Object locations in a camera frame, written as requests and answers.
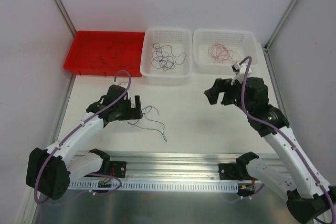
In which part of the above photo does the coloured wire bundle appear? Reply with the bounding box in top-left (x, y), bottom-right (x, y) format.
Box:
top-left (152, 42), bottom-right (176, 72)

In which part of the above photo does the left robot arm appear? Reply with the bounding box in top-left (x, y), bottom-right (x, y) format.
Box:
top-left (26, 84), bottom-right (143, 200)

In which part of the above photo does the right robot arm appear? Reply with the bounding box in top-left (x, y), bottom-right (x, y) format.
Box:
top-left (204, 77), bottom-right (335, 223)

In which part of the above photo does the white right mesh basket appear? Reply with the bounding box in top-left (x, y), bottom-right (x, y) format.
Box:
top-left (193, 29), bottom-right (259, 76)

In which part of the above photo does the white mesh basket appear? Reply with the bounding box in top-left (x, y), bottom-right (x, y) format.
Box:
top-left (193, 29), bottom-right (259, 76)
top-left (140, 27), bottom-right (192, 86)

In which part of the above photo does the white middle mesh basket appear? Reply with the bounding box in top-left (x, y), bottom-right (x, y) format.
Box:
top-left (140, 27), bottom-right (192, 86)

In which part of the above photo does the red plastic tray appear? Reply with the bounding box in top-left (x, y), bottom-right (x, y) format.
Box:
top-left (64, 30), bottom-right (145, 77)

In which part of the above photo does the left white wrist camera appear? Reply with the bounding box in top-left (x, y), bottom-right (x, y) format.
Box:
top-left (112, 79), bottom-right (130, 90)

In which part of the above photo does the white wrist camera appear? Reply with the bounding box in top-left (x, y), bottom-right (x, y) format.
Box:
top-left (112, 79), bottom-right (130, 90)
top-left (230, 62), bottom-right (251, 86)

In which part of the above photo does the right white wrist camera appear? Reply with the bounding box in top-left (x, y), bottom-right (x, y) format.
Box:
top-left (230, 62), bottom-right (251, 86)

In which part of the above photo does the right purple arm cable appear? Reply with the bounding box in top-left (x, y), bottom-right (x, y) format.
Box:
top-left (238, 56), bottom-right (336, 222)

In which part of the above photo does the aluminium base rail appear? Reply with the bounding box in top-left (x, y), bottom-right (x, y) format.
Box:
top-left (70, 151), bottom-right (292, 185)

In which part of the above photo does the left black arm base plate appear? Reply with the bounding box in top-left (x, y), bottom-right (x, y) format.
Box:
top-left (108, 161), bottom-right (127, 178)

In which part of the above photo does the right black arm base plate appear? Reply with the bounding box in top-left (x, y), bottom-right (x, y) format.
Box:
top-left (218, 163), bottom-right (240, 180)

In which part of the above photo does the white slotted cable duct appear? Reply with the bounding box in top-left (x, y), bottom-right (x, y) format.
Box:
top-left (69, 179), bottom-right (238, 193)

